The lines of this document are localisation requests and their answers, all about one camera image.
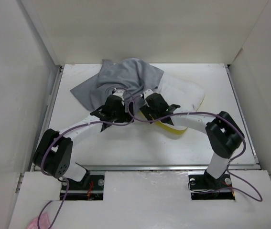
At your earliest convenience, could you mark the white pillow yellow edge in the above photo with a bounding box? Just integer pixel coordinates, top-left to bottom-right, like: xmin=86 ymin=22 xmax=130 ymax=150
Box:
xmin=147 ymin=73 xmax=206 ymax=136

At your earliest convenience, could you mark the grey pillowcase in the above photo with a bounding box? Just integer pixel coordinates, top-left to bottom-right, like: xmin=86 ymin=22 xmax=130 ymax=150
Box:
xmin=70 ymin=58 xmax=164 ymax=111

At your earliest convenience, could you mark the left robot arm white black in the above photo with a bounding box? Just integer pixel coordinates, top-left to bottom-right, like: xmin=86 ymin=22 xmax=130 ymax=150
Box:
xmin=33 ymin=90 xmax=131 ymax=189

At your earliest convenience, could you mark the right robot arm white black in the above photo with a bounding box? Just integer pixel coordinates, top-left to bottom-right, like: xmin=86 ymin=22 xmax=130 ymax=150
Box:
xmin=141 ymin=90 xmax=244 ymax=192

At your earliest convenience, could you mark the pink bubble wrap piece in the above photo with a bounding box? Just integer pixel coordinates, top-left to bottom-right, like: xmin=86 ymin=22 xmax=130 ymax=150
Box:
xmin=26 ymin=212 xmax=51 ymax=229

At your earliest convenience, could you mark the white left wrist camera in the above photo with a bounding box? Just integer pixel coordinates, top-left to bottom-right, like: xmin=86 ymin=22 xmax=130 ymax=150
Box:
xmin=112 ymin=88 xmax=125 ymax=98

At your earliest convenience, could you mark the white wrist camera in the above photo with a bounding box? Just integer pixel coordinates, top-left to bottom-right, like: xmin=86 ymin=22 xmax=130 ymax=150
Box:
xmin=112 ymin=88 xmax=125 ymax=98
xmin=143 ymin=89 xmax=154 ymax=97

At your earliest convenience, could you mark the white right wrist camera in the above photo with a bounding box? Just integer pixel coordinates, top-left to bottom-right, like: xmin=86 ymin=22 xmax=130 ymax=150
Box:
xmin=143 ymin=89 xmax=154 ymax=97

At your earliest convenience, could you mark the aluminium left rail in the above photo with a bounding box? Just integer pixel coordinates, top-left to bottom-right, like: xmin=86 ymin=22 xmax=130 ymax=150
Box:
xmin=26 ymin=65 xmax=64 ymax=171

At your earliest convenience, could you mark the aluminium front rail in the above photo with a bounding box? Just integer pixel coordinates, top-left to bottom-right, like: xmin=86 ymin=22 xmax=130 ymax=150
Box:
xmin=30 ymin=164 xmax=261 ymax=172

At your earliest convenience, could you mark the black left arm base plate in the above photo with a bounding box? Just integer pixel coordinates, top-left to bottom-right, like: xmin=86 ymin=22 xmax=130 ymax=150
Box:
xmin=58 ymin=170 xmax=105 ymax=201

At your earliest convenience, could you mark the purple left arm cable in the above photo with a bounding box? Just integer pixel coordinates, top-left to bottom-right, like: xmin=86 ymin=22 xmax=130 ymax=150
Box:
xmin=37 ymin=88 xmax=138 ymax=229

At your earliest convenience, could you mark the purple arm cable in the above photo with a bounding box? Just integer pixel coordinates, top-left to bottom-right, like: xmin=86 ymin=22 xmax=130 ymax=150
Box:
xmin=127 ymin=94 xmax=263 ymax=201
xmin=37 ymin=88 xmax=138 ymax=229

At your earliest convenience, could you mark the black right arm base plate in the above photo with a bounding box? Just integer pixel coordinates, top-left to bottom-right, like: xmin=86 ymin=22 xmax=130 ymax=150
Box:
xmin=188 ymin=174 xmax=235 ymax=200

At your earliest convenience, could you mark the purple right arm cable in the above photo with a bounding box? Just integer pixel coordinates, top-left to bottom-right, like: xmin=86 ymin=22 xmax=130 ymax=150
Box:
xmin=127 ymin=94 xmax=263 ymax=201

